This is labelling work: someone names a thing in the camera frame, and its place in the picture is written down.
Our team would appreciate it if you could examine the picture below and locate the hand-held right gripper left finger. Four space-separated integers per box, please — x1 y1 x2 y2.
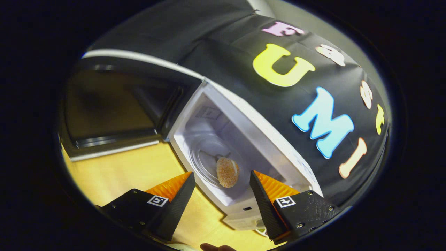
99 171 196 242

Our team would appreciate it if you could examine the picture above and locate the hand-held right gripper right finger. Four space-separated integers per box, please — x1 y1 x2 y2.
249 170 351 245

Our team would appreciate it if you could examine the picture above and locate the pink round bread bun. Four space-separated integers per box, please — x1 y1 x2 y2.
216 157 240 189

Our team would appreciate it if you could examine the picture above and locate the white microwave oven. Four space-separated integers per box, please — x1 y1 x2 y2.
59 49 323 231

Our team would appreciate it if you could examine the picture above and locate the glass microwave turntable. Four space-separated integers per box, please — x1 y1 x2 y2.
188 138 244 189

